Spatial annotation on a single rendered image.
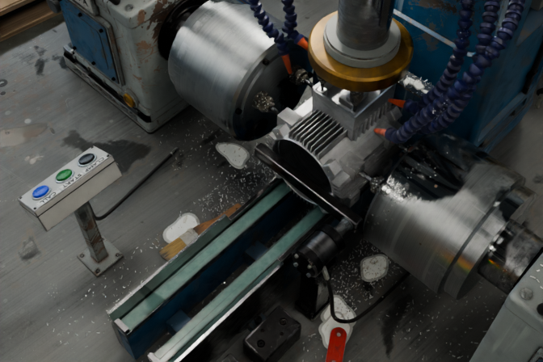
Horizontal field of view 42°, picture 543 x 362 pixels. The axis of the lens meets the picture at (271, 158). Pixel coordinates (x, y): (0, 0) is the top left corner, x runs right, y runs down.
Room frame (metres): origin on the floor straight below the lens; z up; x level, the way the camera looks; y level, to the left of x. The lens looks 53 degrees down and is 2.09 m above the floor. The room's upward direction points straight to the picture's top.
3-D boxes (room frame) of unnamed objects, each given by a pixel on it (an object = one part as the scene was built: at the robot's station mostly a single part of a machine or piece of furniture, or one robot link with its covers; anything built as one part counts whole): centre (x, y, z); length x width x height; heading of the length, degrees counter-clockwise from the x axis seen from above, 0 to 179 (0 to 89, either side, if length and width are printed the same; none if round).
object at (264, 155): (0.75, -0.06, 1.01); 0.26 x 0.04 x 0.03; 46
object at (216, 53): (1.07, 0.10, 1.04); 0.37 x 0.25 x 0.25; 46
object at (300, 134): (0.86, -0.12, 1.01); 0.20 x 0.19 x 0.19; 136
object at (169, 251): (0.78, 0.14, 0.80); 0.21 x 0.05 x 0.01; 130
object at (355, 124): (0.89, -0.15, 1.11); 0.12 x 0.11 x 0.07; 136
